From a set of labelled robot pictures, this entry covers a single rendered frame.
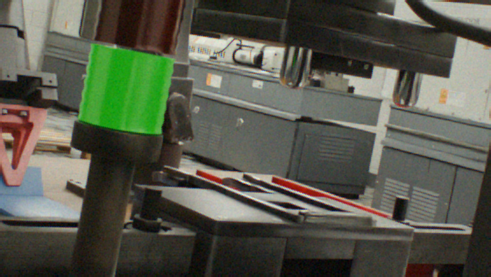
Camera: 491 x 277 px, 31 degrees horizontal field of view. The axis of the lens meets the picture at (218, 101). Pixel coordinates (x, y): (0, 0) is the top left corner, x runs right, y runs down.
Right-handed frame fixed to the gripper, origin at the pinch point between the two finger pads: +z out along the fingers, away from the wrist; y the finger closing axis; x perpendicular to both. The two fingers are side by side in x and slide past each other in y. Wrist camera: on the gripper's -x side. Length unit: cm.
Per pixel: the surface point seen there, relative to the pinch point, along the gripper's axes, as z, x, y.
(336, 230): 12.9, 7.8, 31.1
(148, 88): 9.9, -18.9, 44.7
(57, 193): -2.2, 12.5, -11.8
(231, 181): 5.0, 11.7, 17.4
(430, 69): 2.0, 14.7, 37.7
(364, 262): 15.0, 11.5, 30.1
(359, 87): -274, 722, -482
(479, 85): -149, 492, -217
